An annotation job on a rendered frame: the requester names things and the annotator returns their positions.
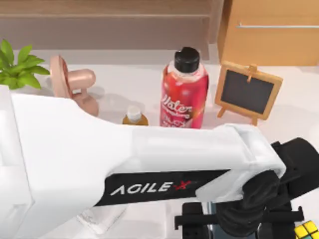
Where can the colourful puzzle cube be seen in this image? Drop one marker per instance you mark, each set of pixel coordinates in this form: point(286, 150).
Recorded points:
point(307, 230)

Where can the small brown bottle white cap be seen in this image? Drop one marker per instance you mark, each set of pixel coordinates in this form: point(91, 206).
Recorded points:
point(134, 117)

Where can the wooden framed blackboard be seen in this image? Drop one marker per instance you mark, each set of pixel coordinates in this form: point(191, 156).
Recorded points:
point(246, 90)

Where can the red bottle with black cap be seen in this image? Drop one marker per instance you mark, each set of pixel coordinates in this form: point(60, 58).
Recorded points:
point(183, 92)

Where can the wooden cupboard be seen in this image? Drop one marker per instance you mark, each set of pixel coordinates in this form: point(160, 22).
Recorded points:
point(271, 44)

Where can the pink pacifier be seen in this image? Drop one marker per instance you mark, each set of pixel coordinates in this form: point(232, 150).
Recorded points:
point(74, 77)

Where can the wooden open shelves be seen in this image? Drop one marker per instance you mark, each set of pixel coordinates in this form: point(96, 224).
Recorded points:
point(104, 27)

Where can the green potted plant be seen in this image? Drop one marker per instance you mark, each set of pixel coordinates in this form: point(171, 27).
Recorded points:
point(17, 69)

